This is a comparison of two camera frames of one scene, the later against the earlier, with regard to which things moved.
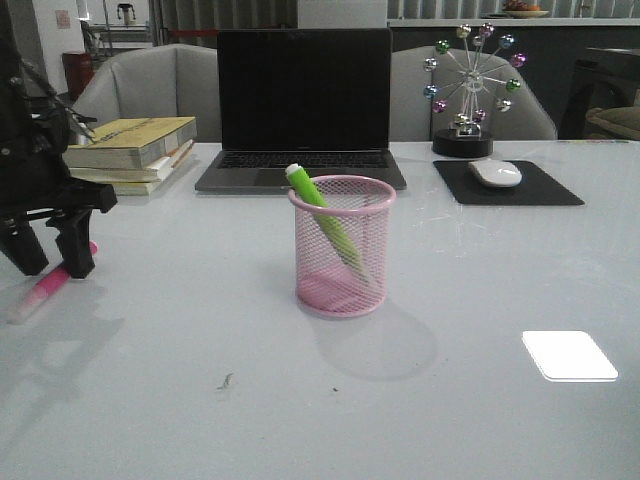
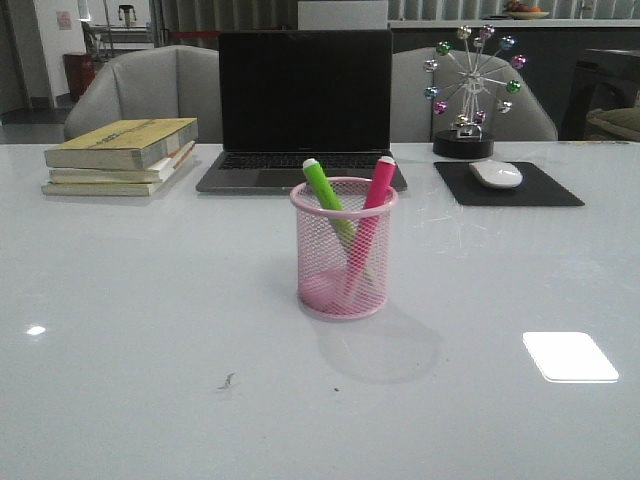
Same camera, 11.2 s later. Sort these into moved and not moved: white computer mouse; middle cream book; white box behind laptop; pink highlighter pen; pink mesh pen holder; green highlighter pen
Moved: green highlighter pen; pink highlighter pen
Not moved: middle cream book; pink mesh pen holder; white box behind laptop; white computer mouse
